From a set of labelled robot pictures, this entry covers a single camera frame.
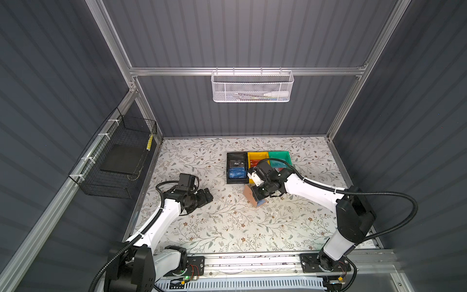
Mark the yellow tag on basket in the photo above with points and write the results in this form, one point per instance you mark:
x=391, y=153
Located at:
x=149, y=143

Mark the yellow plastic bin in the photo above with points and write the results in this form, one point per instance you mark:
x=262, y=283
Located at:
x=255, y=157

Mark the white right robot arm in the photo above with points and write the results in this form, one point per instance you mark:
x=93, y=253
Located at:
x=353, y=212

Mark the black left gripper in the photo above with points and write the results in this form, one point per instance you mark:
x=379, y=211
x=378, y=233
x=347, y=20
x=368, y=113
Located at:
x=200, y=197

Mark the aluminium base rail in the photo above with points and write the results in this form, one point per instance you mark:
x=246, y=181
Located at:
x=365, y=270

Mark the white marker in basket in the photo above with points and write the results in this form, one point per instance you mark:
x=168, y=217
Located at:
x=277, y=95

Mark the green plastic bin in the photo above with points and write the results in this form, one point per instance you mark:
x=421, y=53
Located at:
x=280, y=160

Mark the black pad in basket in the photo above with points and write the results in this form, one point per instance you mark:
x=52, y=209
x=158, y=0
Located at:
x=123, y=159

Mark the white wire wall basket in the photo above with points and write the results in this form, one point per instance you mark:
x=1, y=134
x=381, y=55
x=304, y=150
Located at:
x=249, y=86

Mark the tan leather card holder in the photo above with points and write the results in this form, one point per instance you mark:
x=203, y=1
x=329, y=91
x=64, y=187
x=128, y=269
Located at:
x=248, y=194

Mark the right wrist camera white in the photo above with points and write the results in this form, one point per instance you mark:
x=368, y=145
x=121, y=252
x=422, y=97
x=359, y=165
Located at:
x=254, y=177

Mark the black plastic bin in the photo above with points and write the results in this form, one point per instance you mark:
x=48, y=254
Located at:
x=237, y=159

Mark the black wire wall basket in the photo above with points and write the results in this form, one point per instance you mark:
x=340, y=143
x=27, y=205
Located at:
x=124, y=130

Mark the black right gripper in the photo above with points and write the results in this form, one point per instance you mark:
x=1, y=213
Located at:
x=264, y=187

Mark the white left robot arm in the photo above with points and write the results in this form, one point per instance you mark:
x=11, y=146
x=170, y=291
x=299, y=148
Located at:
x=135, y=266

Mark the blue cards in black bin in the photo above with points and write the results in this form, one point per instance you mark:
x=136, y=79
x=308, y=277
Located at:
x=237, y=173

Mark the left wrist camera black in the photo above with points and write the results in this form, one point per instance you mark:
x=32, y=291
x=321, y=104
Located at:
x=189, y=183

